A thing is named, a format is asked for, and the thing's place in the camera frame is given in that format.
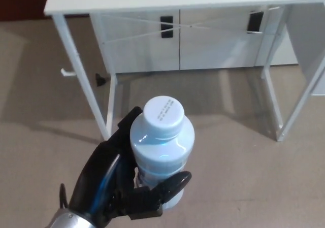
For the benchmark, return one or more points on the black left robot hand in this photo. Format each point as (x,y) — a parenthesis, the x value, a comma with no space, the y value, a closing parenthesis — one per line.
(101,167)

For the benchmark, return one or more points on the white capped plastic bottle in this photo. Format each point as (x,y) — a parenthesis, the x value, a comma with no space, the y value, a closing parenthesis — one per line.
(162,141)

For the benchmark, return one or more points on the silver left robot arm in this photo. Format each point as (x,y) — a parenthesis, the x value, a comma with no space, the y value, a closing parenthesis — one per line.
(68,219)

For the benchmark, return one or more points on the white side hook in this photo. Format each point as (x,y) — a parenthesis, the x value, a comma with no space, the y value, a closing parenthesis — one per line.
(66,73)

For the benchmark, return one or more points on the white cabinet with doors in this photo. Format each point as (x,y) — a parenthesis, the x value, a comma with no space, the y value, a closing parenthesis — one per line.
(210,45)

